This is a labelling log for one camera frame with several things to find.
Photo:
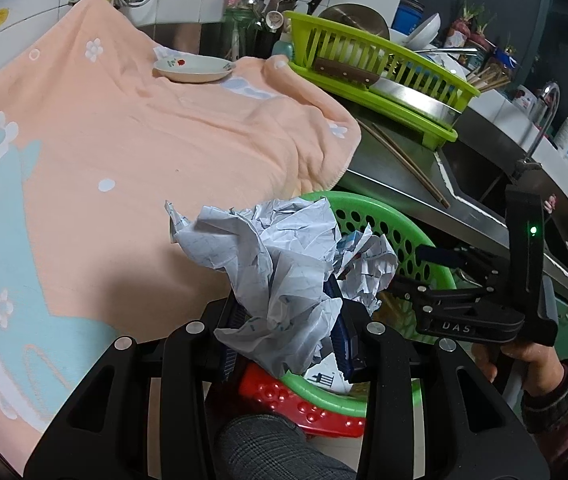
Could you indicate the white bowl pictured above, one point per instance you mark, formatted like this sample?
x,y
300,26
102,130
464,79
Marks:
x,y
423,30

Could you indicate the blue jar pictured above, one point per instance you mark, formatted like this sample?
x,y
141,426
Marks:
x,y
407,15

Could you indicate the orange printed blanket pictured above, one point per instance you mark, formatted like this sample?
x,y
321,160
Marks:
x,y
114,160

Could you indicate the bunch of vegetables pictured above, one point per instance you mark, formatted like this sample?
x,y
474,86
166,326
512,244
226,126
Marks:
x,y
468,25

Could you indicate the white paper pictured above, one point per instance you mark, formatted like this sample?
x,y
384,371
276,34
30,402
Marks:
x,y
274,270

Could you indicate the steel ladle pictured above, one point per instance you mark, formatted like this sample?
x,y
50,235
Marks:
x,y
250,1

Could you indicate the dark green utensil holder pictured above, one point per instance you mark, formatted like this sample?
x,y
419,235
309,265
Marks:
x,y
244,35

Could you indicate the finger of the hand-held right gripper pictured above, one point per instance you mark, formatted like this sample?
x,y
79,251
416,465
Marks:
x,y
441,255
428,292

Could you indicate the green plastic basket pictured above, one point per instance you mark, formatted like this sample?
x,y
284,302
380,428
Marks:
x,y
393,220

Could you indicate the person's right hand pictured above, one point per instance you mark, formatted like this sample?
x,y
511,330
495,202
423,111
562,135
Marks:
x,y
538,365

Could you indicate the red plastic stool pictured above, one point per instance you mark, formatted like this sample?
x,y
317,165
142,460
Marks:
x,y
289,400

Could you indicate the teal bottle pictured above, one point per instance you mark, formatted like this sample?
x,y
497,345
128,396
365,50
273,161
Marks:
x,y
282,49

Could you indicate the steel faucet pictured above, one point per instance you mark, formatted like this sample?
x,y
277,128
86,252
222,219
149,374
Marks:
x,y
546,110

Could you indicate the white ceramic dish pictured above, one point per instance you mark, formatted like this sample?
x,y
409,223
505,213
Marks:
x,y
194,67

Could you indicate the bundle of chopsticks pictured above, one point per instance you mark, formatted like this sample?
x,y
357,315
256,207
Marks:
x,y
488,77

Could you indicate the wooden chopsticks pair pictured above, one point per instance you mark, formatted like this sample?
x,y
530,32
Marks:
x,y
403,162

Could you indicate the white pump bottle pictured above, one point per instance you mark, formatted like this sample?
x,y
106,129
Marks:
x,y
566,130

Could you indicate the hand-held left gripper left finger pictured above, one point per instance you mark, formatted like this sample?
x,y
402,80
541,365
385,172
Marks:
x,y
228,364

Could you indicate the person's grey trouser leg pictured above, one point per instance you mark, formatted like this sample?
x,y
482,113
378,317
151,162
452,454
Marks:
x,y
274,450

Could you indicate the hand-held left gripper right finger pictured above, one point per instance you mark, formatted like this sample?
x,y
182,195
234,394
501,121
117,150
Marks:
x,y
342,342

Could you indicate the steel bowl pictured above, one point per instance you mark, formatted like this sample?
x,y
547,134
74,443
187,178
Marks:
x,y
353,20

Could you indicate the green dish rack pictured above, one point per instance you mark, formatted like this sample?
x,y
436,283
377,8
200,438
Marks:
x,y
413,67

